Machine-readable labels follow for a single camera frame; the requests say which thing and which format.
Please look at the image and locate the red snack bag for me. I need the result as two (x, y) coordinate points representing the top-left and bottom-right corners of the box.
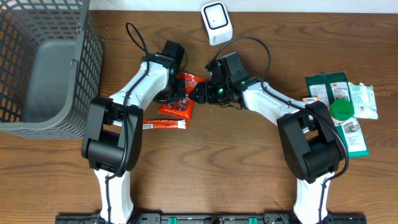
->
(158, 72), (205, 121)

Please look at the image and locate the red stick packet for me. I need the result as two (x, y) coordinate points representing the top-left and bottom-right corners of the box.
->
(143, 119), (189, 129)

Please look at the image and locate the small orange packet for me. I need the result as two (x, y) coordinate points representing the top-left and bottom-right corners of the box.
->
(302, 96), (320, 104)

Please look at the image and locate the green 3M product package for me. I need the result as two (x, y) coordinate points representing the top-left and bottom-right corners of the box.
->
(305, 72), (370, 158)

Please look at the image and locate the green-lid seasoning jar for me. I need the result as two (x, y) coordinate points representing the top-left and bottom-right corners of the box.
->
(328, 98), (354, 123)

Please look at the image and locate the teal tissue packet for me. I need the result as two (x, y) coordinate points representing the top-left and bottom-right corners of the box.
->
(348, 82), (378, 119)

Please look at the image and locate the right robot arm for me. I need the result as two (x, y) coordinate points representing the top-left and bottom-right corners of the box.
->
(189, 77), (349, 223)

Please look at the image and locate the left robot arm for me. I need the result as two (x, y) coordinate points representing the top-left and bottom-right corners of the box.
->
(81, 53), (183, 223)

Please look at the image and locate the white barcode scanner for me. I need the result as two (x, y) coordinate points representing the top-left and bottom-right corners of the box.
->
(201, 1), (233, 46)

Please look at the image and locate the grey plastic mesh basket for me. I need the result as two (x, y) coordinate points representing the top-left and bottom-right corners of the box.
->
(1, 0), (104, 139)

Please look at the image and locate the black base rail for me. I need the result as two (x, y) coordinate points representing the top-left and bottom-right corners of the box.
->
(55, 213), (367, 224)

